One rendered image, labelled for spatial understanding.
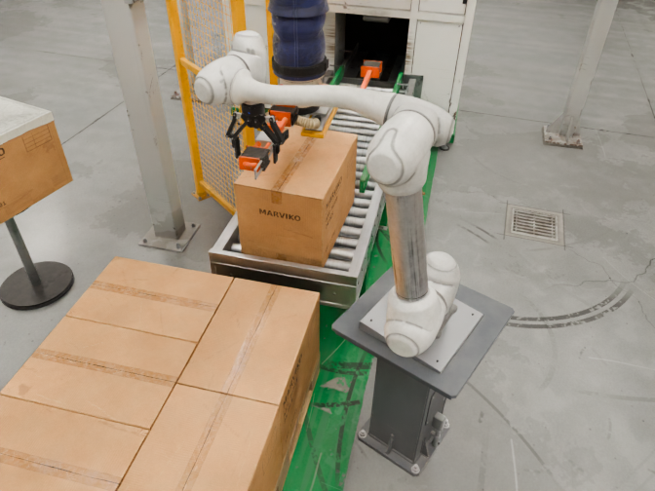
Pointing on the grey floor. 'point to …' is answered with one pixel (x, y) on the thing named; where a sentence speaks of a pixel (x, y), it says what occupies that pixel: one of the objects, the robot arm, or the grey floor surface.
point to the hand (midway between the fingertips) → (256, 156)
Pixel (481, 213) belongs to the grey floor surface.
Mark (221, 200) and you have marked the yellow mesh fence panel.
